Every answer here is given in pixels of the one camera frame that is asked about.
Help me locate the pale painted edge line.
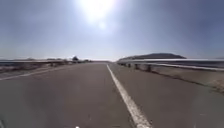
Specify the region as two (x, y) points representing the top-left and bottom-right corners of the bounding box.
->
(0, 64), (69, 81)

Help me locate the metal guardrail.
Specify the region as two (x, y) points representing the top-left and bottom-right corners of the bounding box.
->
(116, 58), (224, 73)

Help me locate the dark hill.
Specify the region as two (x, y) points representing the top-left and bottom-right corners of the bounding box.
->
(119, 52), (187, 61)

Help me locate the dry roadside ground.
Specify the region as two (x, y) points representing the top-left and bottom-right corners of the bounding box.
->
(0, 62), (68, 78)

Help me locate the white painted road line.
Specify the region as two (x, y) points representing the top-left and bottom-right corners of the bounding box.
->
(105, 63), (153, 128)

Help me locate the dark tree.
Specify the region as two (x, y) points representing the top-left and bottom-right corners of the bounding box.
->
(71, 55), (80, 64)

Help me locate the distant guardrail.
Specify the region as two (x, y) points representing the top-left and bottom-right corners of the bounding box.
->
(0, 59), (69, 68)

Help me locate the grey asphalt road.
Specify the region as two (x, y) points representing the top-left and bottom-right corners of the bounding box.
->
(0, 61), (224, 128)

